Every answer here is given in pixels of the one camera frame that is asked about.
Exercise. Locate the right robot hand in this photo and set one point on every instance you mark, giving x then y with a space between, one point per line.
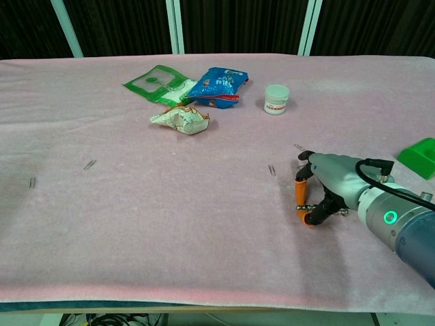
336 176

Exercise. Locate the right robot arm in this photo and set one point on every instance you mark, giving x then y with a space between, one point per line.
408 231

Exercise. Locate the green toy brick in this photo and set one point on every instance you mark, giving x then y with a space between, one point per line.
419 156

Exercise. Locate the white plastic jar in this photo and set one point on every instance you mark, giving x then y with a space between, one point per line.
276 100

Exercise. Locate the pink table cloth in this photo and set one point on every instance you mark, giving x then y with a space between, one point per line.
204 220

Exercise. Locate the blue snack bag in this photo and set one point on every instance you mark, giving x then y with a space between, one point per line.
217 88

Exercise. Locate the black pleated curtain panel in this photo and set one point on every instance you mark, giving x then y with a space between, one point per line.
27 27
238 27
119 27
374 27

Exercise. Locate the crumpled white orange wrapper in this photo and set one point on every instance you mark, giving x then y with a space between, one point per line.
183 120

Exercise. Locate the green snack bag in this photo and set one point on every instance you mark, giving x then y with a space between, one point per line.
153 85

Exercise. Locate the white partition post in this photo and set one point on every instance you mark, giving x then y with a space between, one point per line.
309 27
68 30
175 27

